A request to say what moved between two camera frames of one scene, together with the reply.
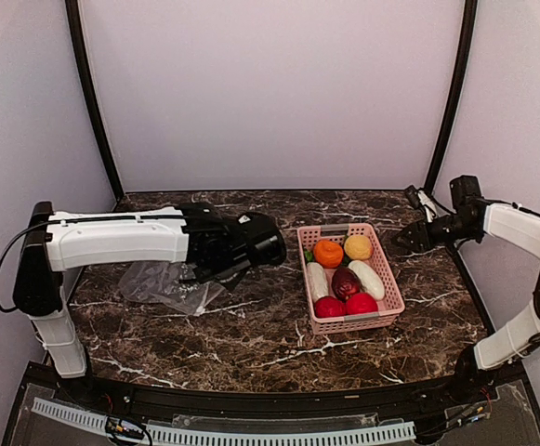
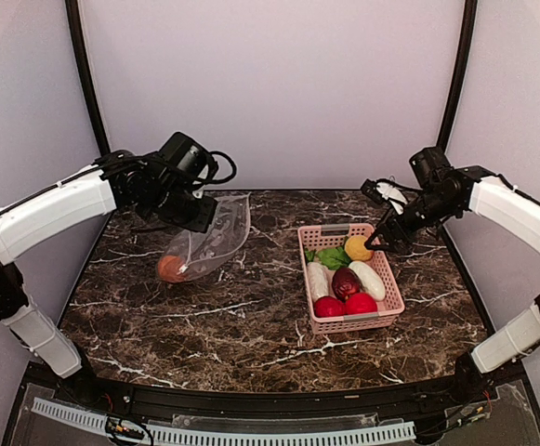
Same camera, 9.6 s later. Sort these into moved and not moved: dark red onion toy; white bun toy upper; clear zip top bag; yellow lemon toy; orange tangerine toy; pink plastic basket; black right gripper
Moved: clear zip top bag; black right gripper; orange tangerine toy
Not moved: yellow lemon toy; pink plastic basket; white bun toy upper; dark red onion toy
